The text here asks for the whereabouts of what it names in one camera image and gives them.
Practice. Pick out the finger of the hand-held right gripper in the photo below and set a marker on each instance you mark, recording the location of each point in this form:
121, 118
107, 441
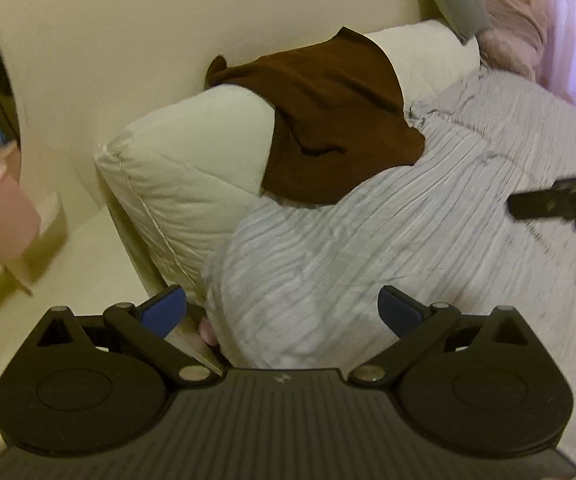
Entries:
543, 205

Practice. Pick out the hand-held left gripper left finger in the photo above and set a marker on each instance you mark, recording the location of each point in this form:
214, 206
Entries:
163, 307

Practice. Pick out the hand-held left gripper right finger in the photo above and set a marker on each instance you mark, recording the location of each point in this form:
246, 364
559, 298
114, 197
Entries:
398, 307

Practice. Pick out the brown garment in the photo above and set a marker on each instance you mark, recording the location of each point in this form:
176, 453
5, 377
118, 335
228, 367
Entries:
328, 110

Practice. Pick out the grey striped bedspread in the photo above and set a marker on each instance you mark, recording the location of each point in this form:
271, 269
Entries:
393, 240

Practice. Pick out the white quilted pillow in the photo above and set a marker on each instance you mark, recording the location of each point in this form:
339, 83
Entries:
178, 170
428, 55

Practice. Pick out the pink fluffy blanket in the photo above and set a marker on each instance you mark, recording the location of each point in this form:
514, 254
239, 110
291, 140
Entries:
513, 30

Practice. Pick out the pink container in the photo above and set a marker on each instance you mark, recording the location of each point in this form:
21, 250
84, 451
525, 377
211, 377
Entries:
3, 215

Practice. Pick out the cream headboard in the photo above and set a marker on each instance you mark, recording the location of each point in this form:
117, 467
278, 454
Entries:
118, 35

